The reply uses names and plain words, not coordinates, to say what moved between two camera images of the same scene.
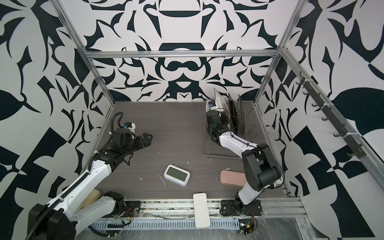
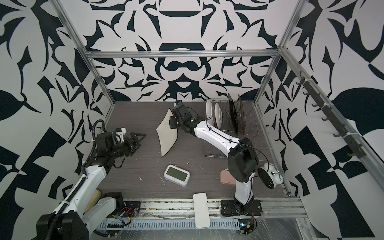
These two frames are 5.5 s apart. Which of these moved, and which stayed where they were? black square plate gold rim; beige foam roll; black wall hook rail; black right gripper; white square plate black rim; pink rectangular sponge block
Moved: black right gripper; white square plate black rim
Stayed: pink rectangular sponge block; black square plate gold rim; black wall hook rail; beige foam roll
